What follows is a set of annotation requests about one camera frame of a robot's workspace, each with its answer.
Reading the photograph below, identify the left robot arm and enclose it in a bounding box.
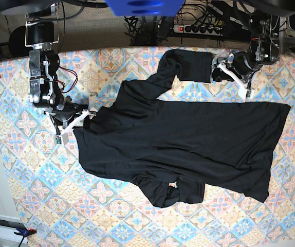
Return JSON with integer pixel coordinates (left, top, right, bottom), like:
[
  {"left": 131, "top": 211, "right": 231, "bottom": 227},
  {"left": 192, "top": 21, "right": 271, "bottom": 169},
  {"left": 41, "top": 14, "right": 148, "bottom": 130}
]
[{"left": 211, "top": 1, "right": 295, "bottom": 91}]

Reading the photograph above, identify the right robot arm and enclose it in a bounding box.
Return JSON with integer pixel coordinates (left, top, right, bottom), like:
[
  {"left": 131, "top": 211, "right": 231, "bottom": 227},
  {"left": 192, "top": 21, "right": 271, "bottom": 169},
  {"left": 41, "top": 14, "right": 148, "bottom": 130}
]
[{"left": 0, "top": 1, "right": 94, "bottom": 137}]

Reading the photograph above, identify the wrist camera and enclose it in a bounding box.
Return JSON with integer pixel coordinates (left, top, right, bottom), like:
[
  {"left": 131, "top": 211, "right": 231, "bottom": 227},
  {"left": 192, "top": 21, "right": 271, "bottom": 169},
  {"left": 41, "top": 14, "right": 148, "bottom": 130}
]
[
  {"left": 238, "top": 87, "right": 255, "bottom": 100},
  {"left": 54, "top": 133, "right": 69, "bottom": 145}
]

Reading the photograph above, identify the white floor box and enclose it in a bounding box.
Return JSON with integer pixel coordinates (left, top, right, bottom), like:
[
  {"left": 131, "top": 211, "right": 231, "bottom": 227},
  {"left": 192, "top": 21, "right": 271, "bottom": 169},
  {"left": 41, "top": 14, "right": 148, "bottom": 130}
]
[{"left": 0, "top": 215, "right": 24, "bottom": 243}]

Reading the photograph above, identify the black round stool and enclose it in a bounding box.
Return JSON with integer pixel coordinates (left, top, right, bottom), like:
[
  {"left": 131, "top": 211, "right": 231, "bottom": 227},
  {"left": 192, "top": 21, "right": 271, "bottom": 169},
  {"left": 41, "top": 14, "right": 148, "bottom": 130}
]
[{"left": 8, "top": 26, "right": 32, "bottom": 58}]

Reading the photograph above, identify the black t-shirt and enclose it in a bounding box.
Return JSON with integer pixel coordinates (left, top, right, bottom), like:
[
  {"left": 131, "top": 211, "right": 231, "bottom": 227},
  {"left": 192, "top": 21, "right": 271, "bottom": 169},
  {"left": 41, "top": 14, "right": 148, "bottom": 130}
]
[{"left": 73, "top": 49, "right": 290, "bottom": 208}]

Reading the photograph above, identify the patterned tablecloth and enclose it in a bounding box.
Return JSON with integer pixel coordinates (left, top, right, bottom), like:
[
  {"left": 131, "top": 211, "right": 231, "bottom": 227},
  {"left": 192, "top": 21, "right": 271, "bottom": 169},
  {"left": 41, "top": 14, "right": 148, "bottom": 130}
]
[{"left": 0, "top": 56, "right": 295, "bottom": 246}]

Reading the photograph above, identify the white power strip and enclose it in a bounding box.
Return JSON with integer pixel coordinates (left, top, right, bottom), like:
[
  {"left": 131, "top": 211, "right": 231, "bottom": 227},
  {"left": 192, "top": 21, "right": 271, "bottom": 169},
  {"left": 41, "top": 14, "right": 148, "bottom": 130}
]
[{"left": 173, "top": 24, "right": 222, "bottom": 36}]

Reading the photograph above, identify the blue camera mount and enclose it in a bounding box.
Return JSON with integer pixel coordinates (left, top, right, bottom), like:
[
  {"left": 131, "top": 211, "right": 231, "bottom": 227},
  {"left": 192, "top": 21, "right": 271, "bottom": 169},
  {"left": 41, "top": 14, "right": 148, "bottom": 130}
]
[{"left": 105, "top": 0, "right": 185, "bottom": 17}]

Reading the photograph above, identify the blue clamp bottom left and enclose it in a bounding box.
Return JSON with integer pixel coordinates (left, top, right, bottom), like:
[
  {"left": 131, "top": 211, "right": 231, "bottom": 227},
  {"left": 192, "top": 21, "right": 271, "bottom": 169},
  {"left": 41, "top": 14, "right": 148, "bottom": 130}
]
[{"left": 0, "top": 227, "right": 37, "bottom": 238}]

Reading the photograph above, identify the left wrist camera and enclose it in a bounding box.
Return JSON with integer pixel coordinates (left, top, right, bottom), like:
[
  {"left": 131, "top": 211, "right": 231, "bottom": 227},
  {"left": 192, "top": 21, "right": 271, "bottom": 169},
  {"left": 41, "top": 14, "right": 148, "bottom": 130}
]
[{"left": 238, "top": 87, "right": 255, "bottom": 100}]

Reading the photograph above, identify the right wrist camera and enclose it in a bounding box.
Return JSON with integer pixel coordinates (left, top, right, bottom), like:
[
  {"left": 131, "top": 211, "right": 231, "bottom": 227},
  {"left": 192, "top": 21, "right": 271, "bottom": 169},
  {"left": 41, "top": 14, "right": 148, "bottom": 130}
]
[{"left": 54, "top": 133, "right": 69, "bottom": 145}]

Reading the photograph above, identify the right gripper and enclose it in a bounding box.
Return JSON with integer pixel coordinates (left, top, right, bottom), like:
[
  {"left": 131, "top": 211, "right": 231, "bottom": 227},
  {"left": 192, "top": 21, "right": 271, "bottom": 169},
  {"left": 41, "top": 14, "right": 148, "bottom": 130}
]
[{"left": 48, "top": 96, "right": 97, "bottom": 135}]

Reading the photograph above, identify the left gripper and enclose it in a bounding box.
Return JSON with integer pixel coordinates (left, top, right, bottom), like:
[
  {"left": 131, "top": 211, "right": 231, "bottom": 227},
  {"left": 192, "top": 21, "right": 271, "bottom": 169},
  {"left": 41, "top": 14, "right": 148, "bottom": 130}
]
[{"left": 211, "top": 51, "right": 262, "bottom": 90}]

